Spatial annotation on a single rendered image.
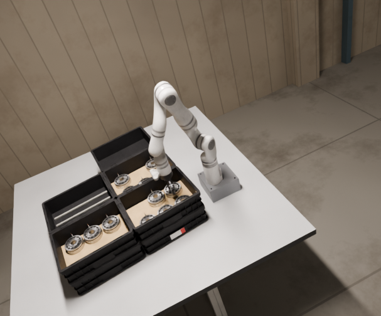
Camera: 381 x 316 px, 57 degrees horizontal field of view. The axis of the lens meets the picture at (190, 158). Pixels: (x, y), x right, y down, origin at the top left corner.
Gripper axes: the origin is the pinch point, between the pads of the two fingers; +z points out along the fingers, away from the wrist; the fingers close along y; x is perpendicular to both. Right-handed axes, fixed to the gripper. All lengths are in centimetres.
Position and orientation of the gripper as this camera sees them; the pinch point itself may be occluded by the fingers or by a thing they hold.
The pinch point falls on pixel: (171, 189)
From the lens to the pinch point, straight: 200.3
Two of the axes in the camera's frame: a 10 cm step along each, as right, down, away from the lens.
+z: 2.3, 7.6, 6.0
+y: -3.7, -5.0, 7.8
